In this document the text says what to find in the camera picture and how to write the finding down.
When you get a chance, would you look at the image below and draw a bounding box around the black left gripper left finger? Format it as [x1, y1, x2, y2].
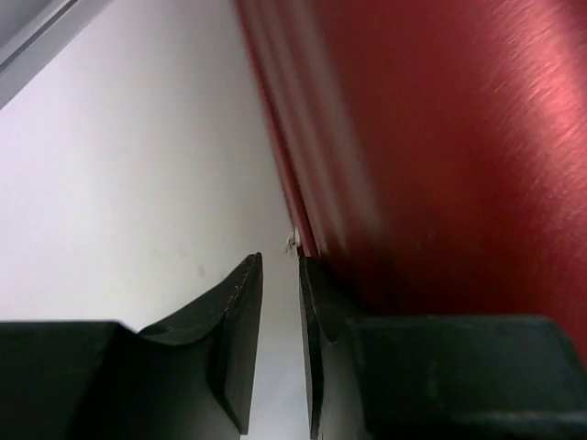
[1, 254, 263, 439]

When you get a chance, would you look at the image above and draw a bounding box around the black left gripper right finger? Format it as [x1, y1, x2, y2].
[299, 257, 586, 439]

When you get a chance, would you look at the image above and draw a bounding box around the red hard-shell suitcase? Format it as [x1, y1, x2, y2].
[237, 1, 586, 353]

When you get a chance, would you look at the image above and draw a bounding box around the aluminium table frame rail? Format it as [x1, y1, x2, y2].
[1, 0, 109, 106]

